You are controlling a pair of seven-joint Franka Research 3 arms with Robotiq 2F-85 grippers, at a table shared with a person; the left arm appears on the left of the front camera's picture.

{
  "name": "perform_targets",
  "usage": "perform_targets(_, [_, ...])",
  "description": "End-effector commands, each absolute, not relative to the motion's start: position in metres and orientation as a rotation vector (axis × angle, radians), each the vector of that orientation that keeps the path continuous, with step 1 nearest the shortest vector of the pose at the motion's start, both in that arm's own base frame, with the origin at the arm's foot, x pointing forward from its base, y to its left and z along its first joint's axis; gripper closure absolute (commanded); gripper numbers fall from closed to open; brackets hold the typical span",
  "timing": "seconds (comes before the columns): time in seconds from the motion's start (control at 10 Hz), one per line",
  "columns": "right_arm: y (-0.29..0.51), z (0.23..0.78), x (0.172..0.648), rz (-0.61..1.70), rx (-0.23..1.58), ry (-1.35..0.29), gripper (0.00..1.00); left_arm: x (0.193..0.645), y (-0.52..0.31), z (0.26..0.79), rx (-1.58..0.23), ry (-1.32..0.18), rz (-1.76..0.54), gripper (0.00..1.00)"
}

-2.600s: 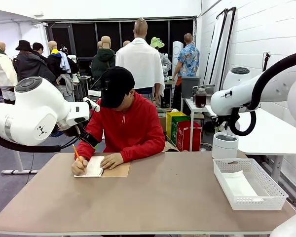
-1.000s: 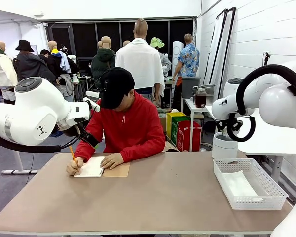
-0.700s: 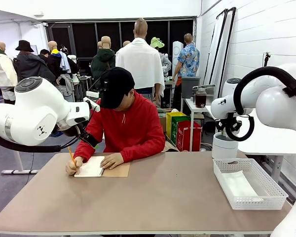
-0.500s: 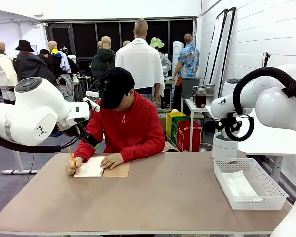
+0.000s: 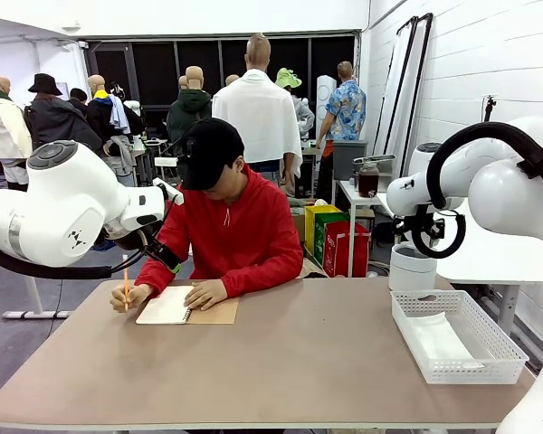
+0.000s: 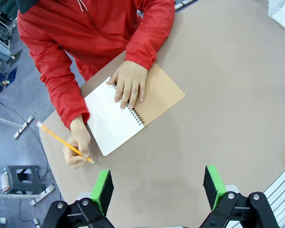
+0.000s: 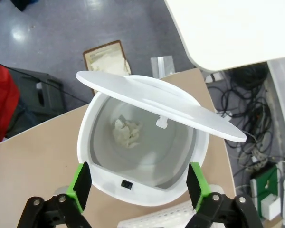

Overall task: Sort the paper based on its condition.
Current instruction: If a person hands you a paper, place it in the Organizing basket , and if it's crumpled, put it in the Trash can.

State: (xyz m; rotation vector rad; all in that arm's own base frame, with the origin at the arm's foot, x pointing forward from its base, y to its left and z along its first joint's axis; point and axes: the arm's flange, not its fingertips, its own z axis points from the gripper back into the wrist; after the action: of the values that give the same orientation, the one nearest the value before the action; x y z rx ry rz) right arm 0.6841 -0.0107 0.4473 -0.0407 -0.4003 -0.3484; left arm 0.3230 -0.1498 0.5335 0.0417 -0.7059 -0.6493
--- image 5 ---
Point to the yellow shopping bag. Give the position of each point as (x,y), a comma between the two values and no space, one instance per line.
(311,226)

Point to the person's left hand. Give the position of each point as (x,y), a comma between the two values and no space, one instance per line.
(206,294)

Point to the grey box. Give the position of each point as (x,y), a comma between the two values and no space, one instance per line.
(348,158)

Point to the mannequin in dark green jacket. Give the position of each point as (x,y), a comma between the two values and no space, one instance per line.
(187,113)

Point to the white side table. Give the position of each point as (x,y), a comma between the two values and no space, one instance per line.
(479,267)

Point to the cardboard box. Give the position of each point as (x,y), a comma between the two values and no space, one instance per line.
(298,226)

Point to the orange pencil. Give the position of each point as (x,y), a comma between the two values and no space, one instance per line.
(125,271)

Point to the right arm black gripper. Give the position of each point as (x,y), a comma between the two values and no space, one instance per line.
(432,228)

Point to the person with black bucket hat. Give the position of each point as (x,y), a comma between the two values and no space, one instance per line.
(59,122)

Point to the black tripod stand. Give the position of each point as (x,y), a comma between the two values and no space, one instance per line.
(488,110)

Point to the person's head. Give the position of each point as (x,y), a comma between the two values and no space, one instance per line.
(228,181)

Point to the person with black hair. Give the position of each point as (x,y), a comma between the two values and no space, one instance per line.
(78,95)

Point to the brown glass jar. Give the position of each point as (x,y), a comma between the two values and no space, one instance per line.
(368,183)

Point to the mannequin with white towel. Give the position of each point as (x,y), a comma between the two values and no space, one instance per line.
(258,113)

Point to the bare mannequin head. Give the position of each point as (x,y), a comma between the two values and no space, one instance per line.
(182,82)
(231,80)

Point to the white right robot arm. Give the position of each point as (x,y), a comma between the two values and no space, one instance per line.
(502,199)

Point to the mannequin black jacket yellow collar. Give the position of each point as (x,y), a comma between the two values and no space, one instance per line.
(100,117)

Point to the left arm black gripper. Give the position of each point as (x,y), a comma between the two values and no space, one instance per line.
(133,239)

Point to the black-framed white panel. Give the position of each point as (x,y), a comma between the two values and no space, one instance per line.
(391,99)
(412,90)

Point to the tall white appliance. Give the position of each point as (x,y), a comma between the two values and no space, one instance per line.
(326,90)

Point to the black baseball cap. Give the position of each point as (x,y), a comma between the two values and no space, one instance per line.
(212,149)

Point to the mannequin with green hat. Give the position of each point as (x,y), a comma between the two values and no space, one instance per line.
(287,78)

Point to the green shopping bag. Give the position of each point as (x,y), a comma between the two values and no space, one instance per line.
(335,218)

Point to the red hoodie torso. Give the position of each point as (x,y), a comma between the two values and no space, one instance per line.
(235,235)

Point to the white paper sheet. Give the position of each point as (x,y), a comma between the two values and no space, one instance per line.
(439,339)

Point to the person's right hand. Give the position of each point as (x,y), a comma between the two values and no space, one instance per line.
(138,294)

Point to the white round waste bin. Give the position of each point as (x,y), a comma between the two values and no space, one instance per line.
(409,271)

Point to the white perforated plastic basket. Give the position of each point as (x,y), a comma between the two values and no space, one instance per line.
(479,373)

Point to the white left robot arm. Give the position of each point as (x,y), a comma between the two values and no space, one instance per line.
(72,203)

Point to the white table leg stand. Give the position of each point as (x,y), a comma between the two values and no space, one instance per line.
(36,314)

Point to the spiral notebook brown cover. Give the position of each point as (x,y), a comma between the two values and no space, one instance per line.
(167,309)

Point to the mannequin in cream jacket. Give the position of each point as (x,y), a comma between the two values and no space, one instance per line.
(2,126)

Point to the grey metal tray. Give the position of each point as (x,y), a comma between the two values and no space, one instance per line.
(375,158)

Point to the person's left forearm red sleeve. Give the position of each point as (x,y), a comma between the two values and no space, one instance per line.
(262,278)

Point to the white narrow background table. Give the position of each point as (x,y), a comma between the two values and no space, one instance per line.
(353,190)

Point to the left arm white wrist camera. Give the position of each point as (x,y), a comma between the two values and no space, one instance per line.
(169,190)

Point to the person's right forearm red sleeve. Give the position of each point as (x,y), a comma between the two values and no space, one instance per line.
(156,276)

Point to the mannequin in floral shirt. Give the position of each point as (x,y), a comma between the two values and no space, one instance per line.
(346,113)

